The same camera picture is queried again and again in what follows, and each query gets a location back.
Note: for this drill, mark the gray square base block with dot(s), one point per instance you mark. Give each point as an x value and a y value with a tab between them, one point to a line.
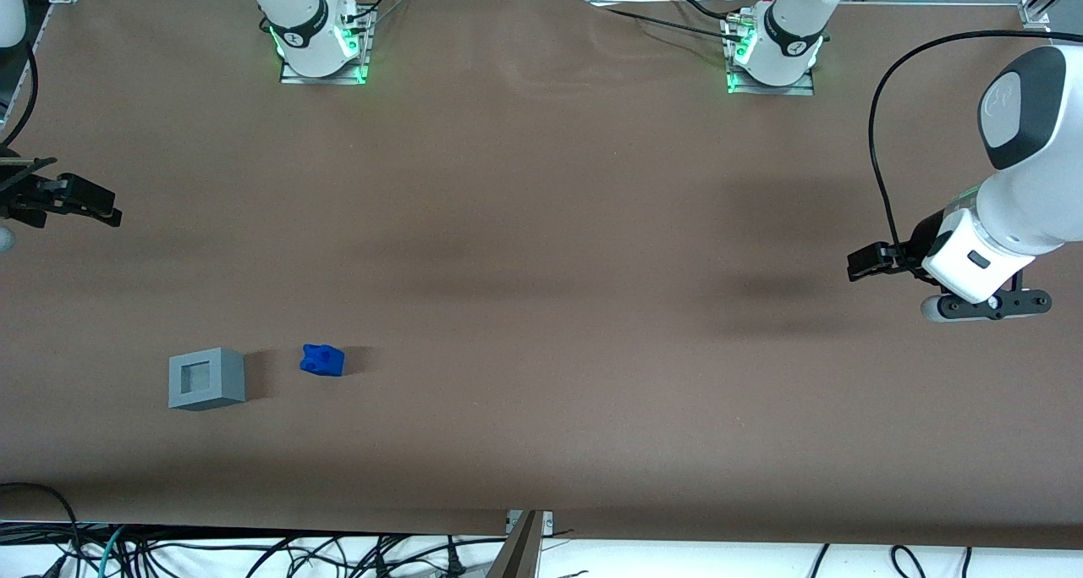
222	388

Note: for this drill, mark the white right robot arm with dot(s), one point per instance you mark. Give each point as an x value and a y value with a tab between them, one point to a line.
296	11

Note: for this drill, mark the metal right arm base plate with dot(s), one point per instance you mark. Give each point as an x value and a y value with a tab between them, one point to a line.
338	79

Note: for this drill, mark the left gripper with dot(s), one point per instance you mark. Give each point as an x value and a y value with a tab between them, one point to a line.
924	239

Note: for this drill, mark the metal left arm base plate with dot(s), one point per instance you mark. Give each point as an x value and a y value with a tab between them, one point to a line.
791	90

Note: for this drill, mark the blue plastic part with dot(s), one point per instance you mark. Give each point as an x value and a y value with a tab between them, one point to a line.
322	360

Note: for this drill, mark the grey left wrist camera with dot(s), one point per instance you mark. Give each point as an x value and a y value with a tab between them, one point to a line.
986	305

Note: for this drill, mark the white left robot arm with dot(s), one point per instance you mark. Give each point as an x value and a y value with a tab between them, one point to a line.
1041	189

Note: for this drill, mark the brown table cover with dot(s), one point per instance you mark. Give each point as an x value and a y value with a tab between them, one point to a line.
541	222

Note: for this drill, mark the dark metal frame post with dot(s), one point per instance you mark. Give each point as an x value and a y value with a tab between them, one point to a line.
514	557

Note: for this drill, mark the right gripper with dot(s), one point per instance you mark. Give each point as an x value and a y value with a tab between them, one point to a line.
25	199

